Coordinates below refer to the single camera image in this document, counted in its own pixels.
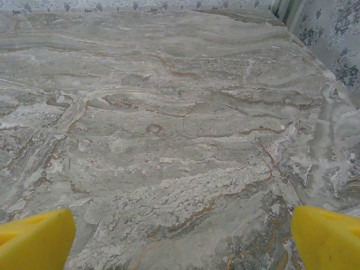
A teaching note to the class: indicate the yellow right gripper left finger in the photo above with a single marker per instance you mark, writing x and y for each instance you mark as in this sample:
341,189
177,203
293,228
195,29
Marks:
33,242

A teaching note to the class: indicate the aluminium frame corner post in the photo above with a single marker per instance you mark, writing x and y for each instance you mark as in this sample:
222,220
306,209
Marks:
284,12

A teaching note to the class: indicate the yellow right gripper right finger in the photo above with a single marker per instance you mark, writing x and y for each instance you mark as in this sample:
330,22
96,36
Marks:
326,242

